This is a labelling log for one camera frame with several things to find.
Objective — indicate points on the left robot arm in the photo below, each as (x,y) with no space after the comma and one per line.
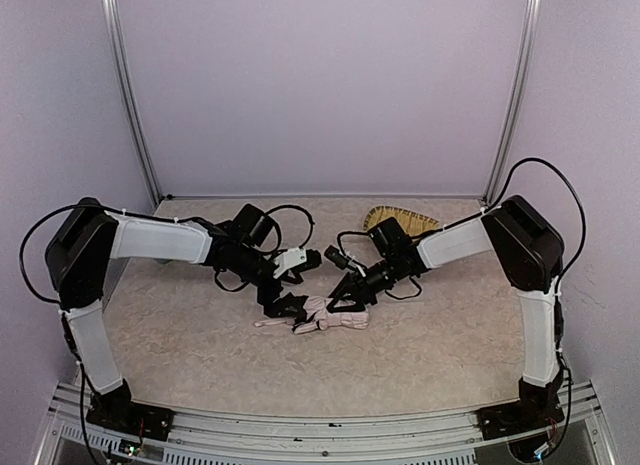
(93,235)

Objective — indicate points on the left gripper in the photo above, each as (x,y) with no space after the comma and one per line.
(273,295)

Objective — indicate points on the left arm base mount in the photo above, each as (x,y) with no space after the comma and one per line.
(140,420)

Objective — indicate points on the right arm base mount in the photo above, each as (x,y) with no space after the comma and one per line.
(513,418)

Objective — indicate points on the front aluminium rail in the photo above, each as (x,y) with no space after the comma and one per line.
(453,436)

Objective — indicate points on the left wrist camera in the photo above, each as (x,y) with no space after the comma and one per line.
(296,260)

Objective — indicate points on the right frame post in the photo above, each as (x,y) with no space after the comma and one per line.
(525,52)

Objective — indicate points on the pink folding umbrella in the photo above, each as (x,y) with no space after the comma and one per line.
(316,318)

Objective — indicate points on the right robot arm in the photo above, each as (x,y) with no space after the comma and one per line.
(530,252)

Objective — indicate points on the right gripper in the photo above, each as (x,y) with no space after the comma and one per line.
(357,286)

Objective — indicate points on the woven bamboo tray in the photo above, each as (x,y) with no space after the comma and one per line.
(411,222)

